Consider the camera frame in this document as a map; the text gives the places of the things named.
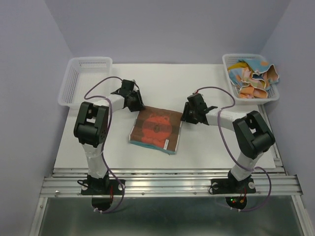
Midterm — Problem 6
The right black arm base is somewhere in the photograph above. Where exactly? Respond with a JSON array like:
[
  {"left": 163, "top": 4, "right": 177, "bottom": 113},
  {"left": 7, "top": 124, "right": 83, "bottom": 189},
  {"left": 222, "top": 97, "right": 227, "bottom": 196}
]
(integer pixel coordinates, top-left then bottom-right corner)
[{"left": 209, "top": 171, "right": 256, "bottom": 195}]

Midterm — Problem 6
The white plastic basket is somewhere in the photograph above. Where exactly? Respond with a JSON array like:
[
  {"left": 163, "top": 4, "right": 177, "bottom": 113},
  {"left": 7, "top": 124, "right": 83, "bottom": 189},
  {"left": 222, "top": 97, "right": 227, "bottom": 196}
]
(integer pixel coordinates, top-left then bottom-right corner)
[
  {"left": 58, "top": 57, "right": 113, "bottom": 109},
  {"left": 222, "top": 54, "right": 280, "bottom": 105}
]

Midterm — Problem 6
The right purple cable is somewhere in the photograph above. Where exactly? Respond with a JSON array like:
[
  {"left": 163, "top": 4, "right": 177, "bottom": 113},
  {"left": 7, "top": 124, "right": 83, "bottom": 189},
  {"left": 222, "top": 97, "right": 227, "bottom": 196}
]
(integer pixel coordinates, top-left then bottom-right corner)
[{"left": 195, "top": 86, "right": 273, "bottom": 212}]

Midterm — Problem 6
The light blue spotted towel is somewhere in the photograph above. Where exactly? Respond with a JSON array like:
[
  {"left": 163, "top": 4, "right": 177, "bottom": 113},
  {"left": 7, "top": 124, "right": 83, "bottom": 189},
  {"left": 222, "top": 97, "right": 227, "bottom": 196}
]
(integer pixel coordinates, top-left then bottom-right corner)
[{"left": 228, "top": 58, "right": 279, "bottom": 89}]

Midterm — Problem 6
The right white plastic basket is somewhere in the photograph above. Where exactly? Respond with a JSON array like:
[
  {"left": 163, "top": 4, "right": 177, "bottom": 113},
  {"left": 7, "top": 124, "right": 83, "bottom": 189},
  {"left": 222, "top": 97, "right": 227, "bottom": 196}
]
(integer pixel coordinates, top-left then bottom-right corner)
[{"left": 222, "top": 54, "right": 280, "bottom": 105}]

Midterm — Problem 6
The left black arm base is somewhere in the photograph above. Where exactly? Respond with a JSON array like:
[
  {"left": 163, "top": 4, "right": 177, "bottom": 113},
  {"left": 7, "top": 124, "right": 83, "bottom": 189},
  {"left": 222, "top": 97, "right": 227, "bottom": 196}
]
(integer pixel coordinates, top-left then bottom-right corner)
[{"left": 77, "top": 174, "right": 123, "bottom": 196}]

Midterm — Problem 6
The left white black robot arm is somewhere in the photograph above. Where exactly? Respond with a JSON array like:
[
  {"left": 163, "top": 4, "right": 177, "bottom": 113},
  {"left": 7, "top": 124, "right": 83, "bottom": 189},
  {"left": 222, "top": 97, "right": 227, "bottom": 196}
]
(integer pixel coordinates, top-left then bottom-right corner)
[{"left": 73, "top": 76, "right": 145, "bottom": 194}]

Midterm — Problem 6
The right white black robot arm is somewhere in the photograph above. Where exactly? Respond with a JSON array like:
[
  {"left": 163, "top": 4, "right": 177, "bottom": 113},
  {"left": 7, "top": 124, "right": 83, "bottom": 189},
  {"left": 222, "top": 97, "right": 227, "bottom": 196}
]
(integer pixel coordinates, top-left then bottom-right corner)
[{"left": 181, "top": 93, "right": 275, "bottom": 192}]

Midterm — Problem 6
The blue yellow tiger towel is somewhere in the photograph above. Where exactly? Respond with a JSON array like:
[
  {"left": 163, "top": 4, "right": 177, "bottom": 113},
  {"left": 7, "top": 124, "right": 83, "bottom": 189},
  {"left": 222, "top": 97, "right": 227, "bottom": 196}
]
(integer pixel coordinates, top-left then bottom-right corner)
[{"left": 227, "top": 61, "right": 249, "bottom": 71}]

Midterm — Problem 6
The aluminium mounting rail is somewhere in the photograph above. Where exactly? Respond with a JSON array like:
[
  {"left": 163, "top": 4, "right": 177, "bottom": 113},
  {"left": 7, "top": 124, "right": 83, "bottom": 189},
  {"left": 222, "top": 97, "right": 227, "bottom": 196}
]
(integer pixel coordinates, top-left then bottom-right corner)
[{"left": 40, "top": 168, "right": 303, "bottom": 198}]

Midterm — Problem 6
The left white plastic basket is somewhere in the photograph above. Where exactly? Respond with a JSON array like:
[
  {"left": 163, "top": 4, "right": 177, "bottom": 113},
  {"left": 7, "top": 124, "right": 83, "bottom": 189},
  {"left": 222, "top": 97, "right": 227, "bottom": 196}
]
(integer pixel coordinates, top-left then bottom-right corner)
[{"left": 58, "top": 57, "right": 113, "bottom": 109}]

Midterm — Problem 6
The orange pink patterned towel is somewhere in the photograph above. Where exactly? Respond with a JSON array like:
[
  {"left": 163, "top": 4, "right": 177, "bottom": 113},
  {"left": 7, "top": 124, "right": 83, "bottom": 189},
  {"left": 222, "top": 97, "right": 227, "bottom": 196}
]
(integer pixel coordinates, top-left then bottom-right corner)
[{"left": 231, "top": 64, "right": 281, "bottom": 99}]

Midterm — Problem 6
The brown orange towel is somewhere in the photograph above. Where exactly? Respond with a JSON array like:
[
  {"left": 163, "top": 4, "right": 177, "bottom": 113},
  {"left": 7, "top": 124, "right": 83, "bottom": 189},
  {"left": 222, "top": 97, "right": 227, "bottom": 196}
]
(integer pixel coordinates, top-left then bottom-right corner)
[{"left": 129, "top": 106, "right": 182, "bottom": 155}]

